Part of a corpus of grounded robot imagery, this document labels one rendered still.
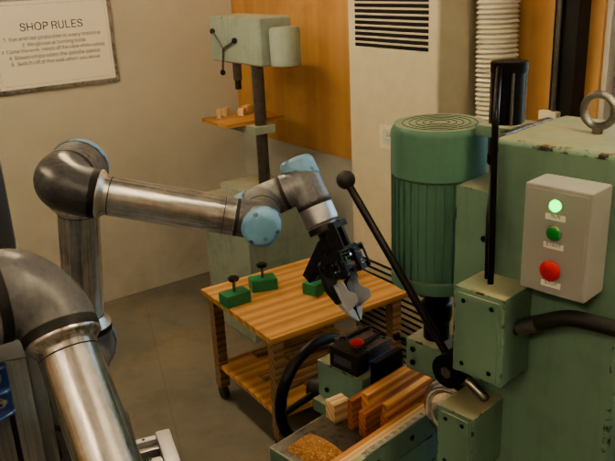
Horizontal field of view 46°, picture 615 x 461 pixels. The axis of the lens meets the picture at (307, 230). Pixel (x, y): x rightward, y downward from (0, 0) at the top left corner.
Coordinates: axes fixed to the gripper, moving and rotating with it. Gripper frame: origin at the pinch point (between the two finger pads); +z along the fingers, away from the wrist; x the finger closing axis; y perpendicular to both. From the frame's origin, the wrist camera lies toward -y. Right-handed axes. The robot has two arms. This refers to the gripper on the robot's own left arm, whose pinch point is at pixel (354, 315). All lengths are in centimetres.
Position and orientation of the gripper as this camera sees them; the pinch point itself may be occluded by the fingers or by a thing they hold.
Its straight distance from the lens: 155.7
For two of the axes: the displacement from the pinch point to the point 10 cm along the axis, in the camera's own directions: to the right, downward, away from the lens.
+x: 7.2, -2.7, 6.5
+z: 3.9, 9.2, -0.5
